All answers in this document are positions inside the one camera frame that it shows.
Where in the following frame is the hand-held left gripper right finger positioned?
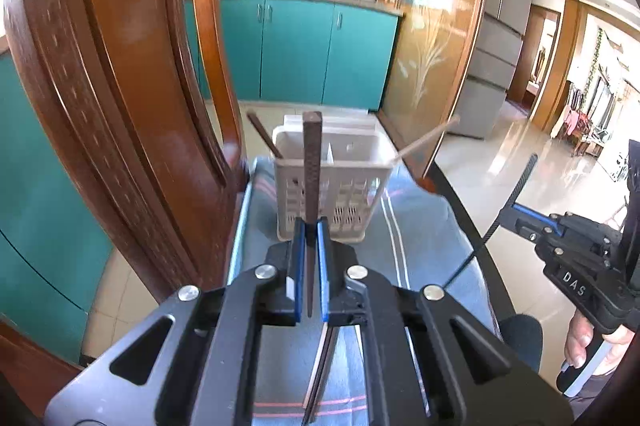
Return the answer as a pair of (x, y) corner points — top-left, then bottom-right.
(316, 216), (574, 426)

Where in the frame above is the black chopstick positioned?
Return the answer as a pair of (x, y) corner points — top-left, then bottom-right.
(301, 328), (338, 426)
(446, 153), (539, 283)

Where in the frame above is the person's right hand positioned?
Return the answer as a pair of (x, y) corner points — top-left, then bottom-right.
(565, 307), (636, 378)

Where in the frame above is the teal lower cabinet under window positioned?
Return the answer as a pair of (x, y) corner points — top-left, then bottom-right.
(0, 51), (116, 364)

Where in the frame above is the blue striped cloth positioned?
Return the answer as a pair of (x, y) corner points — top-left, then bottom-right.
(227, 156), (501, 426)

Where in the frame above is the dark brown patterned chopstick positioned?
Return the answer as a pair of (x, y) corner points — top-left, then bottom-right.
(301, 110), (325, 319)

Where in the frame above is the person's leg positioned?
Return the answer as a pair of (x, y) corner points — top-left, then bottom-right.
(500, 313), (544, 374)

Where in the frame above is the clothes drying rack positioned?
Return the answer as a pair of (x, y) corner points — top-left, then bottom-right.
(552, 86), (601, 157)

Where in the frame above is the glass sliding door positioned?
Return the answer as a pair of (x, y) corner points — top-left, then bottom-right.
(377, 0), (493, 179)

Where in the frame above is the wooden door frame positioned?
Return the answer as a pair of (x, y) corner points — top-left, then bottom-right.
(530, 0), (583, 132)

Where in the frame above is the green hanging vine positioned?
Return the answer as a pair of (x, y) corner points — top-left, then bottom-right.
(582, 26), (606, 107)

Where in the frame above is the light beige chopstick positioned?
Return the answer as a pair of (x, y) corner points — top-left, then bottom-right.
(397, 115), (461, 159)
(305, 325), (332, 409)

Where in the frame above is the grey refrigerator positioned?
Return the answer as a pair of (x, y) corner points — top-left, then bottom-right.
(447, 0), (537, 139)

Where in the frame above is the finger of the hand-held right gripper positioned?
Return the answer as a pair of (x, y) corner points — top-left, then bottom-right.
(505, 202), (563, 229)
(517, 223), (553, 247)

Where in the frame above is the white plastic utensil basket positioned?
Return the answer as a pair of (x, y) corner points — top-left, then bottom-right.
(271, 113), (396, 243)

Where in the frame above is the wooden chair back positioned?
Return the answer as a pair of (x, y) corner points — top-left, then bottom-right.
(0, 0), (248, 422)

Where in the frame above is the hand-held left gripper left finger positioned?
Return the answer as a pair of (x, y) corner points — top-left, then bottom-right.
(45, 217), (307, 426)

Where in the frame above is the teal lower cabinet under stove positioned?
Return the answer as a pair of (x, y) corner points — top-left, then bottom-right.
(182, 0), (405, 111)

